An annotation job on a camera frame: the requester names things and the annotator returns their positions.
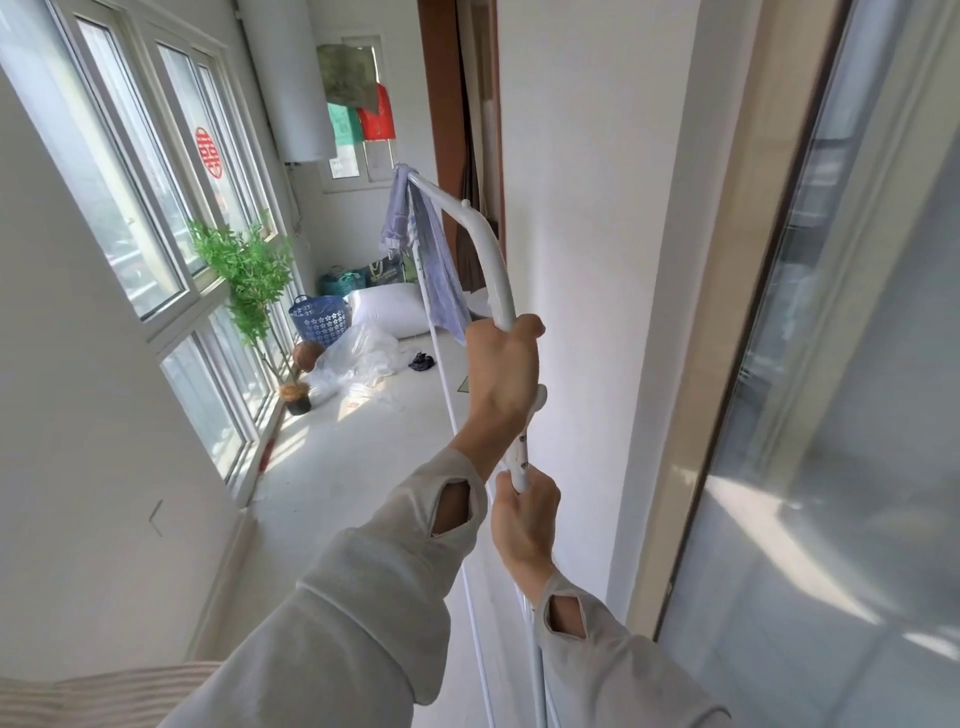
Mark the person's right hand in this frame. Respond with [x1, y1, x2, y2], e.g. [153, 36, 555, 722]
[490, 463, 563, 595]

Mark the person's left hand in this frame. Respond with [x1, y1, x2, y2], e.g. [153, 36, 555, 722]
[463, 313, 547, 445]

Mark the white metal drying rack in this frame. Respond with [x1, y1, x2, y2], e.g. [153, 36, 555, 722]
[405, 171, 564, 728]

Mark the person's right forearm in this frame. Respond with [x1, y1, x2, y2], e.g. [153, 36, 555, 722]
[523, 568, 733, 728]

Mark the person's left forearm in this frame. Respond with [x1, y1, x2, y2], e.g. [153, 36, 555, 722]
[161, 431, 526, 728]

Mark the blue cloth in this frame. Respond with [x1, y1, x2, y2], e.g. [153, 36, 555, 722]
[378, 163, 472, 346]

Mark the white pillow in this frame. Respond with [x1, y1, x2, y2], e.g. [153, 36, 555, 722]
[345, 282, 433, 341]

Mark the dark shopping bag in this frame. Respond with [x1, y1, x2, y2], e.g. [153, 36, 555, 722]
[365, 255, 408, 289]

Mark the clear plastic sheet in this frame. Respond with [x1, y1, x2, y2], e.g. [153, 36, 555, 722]
[306, 324, 407, 407]

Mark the teal woven bag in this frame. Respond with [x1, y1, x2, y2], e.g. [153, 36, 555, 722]
[321, 267, 368, 298]

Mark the blue plastic laundry basket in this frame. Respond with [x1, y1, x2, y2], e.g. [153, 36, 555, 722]
[288, 294, 353, 348]

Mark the small white framed window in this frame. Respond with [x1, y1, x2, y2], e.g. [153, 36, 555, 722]
[318, 33, 399, 190]

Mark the red hanging bag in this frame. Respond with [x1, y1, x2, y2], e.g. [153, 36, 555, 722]
[356, 83, 398, 143]

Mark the teal hanging bag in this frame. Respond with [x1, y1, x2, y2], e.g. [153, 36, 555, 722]
[327, 103, 366, 147]

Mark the green potted artificial plant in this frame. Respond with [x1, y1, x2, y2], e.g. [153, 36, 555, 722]
[187, 217, 313, 418]

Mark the grey green hanging cloth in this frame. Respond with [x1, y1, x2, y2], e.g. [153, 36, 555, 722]
[315, 42, 381, 111]

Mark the glass sliding door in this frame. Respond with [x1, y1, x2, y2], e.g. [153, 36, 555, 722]
[628, 0, 960, 728]

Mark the white cylindrical water heater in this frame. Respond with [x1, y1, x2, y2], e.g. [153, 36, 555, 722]
[235, 0, 339, 165]

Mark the red paper window decoration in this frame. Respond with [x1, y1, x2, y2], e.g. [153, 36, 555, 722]
[193, 126, 225, 180]

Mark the large white framed window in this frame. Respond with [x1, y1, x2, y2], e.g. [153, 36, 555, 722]
[0, 0, 310, 513]

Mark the striped beige clothing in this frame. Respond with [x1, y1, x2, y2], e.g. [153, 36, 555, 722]
[0, 660, 223, 728]

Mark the brown wooden door frame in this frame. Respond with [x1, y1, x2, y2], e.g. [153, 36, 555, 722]
[416, 0, 508, 295]

